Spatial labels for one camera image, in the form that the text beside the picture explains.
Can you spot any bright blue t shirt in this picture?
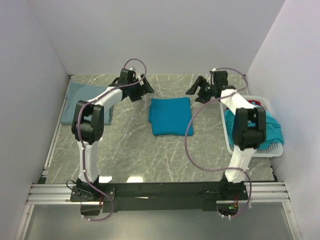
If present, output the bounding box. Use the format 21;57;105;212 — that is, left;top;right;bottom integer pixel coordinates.
148;97;192;136

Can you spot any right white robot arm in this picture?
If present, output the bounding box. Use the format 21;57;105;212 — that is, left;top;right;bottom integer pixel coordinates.
186;68;267;184

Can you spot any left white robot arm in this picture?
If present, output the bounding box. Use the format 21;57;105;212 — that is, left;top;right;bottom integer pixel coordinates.
71;68;155;193

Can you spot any red t shirt in basket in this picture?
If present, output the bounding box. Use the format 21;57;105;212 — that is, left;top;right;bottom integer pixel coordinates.
247;99;262;107

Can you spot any folded grey-blue t shirt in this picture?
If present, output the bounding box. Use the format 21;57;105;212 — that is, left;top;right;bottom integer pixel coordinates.
60;81;107;126

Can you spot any teal t shirt in basket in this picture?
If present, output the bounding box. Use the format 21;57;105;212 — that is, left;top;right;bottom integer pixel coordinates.
224;104;284;151

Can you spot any white plastic laundry basket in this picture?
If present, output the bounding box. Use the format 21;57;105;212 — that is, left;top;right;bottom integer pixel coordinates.
220;95;284;158

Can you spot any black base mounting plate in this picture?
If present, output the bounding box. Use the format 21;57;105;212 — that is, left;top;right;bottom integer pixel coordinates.
70;180;249;213

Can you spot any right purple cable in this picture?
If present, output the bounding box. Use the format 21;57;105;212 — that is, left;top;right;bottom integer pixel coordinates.
184;67;251;221

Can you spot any purple cable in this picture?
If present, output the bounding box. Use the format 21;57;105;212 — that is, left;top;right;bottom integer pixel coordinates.
65;58;147;222
184;67;251;221

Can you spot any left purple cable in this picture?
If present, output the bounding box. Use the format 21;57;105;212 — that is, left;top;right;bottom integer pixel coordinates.
65;58;147;222

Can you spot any aluminium rail frame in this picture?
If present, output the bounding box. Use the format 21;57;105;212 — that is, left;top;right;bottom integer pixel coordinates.
26;74;292;206

